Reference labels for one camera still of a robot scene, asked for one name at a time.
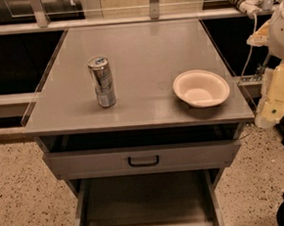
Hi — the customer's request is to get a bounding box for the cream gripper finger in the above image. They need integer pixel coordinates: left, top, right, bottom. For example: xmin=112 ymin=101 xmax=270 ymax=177
xmin=247 ymin=21 xmax=270 ymax=47
xmin=255 ymin=60 xmax=284 ymax=129

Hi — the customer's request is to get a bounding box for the silver blue redbull can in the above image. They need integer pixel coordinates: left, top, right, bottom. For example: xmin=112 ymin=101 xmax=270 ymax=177
xmin=87 ymin=56 xmax=117 ymax=108

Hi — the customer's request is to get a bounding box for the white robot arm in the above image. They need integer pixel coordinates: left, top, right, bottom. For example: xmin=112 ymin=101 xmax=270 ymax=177
xmin=247 ymin=0 xmax=284 ymax=129

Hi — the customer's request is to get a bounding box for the grey metal drawer cabinet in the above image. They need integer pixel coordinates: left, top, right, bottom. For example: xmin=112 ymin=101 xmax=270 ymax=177
xmin=13 ymin=14 xmax=264 ymax=226

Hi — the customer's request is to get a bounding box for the open grey middle drawer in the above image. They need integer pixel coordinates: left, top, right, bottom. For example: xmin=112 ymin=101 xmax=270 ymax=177
xmin=74 ymin=170 xmax=224 ymax=226

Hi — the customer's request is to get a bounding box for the grey top drawer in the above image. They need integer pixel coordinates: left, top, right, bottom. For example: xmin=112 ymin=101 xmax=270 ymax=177
xmin=43 ymin=140 xmax=241 ymax=180

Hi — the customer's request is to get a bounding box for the metal clamp rod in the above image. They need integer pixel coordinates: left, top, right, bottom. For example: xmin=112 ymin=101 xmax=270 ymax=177
xmin=253 ymin=54 xmax=271 ymax=81

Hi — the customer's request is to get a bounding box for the white power strip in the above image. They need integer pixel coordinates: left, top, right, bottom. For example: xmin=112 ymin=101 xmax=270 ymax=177
xmin=228 ymin=0 xmax=261 ymax=19

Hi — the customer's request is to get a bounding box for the white paper bowl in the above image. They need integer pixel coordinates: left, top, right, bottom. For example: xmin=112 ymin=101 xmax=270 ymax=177
xmin=172 ymin=69 xmax=230 ymax=108

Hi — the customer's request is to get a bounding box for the white power cable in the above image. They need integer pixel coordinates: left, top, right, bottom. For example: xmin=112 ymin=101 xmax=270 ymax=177
xmin=234 ymin=12 xmax=264 ymax=83

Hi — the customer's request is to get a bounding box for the black drawer handle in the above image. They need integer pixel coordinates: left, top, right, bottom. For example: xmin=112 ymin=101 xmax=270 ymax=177
xmin=127 ymin=155 xmax=160 ymax=167

